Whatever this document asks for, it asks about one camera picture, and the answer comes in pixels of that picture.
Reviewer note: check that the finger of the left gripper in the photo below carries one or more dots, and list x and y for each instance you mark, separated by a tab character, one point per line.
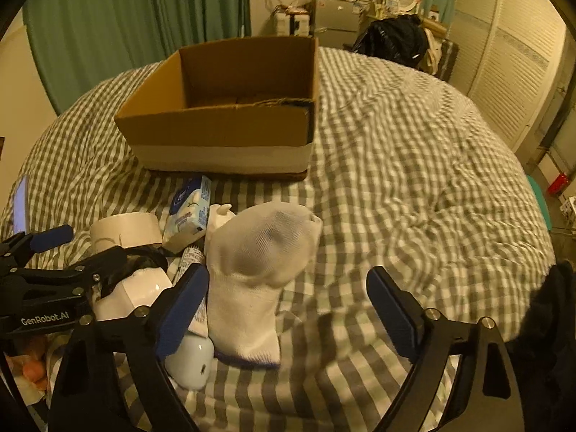
110	267
17	250

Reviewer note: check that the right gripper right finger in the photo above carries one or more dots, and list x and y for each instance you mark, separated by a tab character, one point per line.
484	395

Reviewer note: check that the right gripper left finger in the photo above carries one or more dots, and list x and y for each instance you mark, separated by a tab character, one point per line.
87	394

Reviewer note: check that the white plastic bottle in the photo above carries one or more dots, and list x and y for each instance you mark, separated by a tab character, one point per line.
143	287

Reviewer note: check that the white tape roll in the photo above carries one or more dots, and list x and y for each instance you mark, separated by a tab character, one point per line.
127	230

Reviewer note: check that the pale blue round case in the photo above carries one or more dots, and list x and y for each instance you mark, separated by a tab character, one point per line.
190	365

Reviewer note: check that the white sock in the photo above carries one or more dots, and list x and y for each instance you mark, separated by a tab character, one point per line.
251	259

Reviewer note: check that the left human hand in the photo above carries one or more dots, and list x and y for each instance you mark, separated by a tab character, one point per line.
29	360

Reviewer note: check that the lit smartphone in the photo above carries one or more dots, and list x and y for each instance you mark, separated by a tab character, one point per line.
20	220

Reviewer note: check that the blue white tissue pack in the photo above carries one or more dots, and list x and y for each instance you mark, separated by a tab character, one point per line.
188	214

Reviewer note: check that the grey checkered bed quilt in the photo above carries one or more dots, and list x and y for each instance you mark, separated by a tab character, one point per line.
405	174

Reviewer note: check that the brown cardboard box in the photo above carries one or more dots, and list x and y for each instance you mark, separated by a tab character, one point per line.
234	107

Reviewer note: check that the teal round stool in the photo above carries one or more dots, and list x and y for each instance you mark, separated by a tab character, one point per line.
541	201

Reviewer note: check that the red fire extinguisher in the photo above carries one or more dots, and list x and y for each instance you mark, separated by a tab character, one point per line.
558	185

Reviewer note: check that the white suitcase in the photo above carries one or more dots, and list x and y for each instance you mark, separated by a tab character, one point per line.
293	21

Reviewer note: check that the silver mini fridge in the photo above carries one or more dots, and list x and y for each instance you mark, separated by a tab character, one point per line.
336	23

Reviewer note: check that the white louvered wardrobe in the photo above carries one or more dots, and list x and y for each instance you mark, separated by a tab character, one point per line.
509	55

